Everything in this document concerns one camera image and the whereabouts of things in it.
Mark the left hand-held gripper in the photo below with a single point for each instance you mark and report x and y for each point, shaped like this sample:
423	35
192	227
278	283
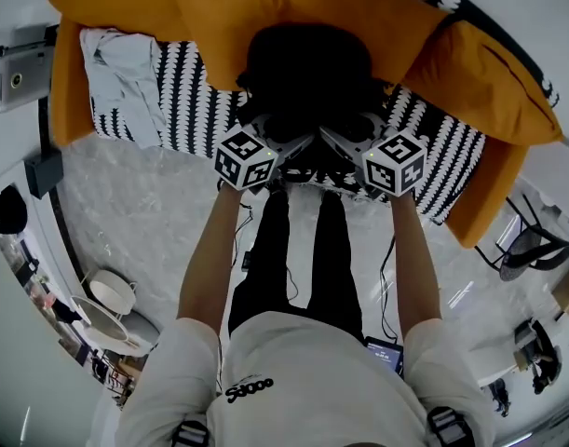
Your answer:
244	158

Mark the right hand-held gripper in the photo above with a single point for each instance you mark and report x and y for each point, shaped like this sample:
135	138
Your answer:
396	163

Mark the black garment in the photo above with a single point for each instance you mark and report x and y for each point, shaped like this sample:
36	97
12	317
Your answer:
312	72

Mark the orange sofa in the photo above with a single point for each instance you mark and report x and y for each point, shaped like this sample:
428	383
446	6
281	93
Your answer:
65	86

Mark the person's right forearm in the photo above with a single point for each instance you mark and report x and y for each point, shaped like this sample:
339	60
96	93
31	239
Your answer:
416	268

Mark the person's left forearm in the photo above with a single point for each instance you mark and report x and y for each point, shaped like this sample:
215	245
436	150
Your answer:
209	268

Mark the orange sofa cushion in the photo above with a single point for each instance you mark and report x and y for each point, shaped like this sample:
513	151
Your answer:
125	3
228	31
475	82

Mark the black white striped blanket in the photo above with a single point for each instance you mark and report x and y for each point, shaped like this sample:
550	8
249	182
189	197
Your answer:
186	100

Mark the person's black trousers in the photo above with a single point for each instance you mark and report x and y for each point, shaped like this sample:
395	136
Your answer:
330	259

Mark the light grey garment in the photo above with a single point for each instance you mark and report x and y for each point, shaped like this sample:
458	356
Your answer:
121	77

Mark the black mesh chair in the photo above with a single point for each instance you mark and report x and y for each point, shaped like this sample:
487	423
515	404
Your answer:
531	249

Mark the white round bowl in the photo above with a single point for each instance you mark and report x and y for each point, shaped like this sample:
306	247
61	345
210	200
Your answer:
109	296

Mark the black waste bin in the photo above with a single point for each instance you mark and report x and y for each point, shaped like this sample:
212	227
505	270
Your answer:
44	175

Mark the person's white sweatshirt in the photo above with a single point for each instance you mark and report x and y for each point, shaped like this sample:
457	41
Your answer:
312	380

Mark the silver suitcase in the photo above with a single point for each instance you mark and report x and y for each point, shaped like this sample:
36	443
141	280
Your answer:
23	77

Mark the brown cardboard box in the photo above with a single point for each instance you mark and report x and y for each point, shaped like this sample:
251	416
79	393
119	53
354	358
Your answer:
568	293

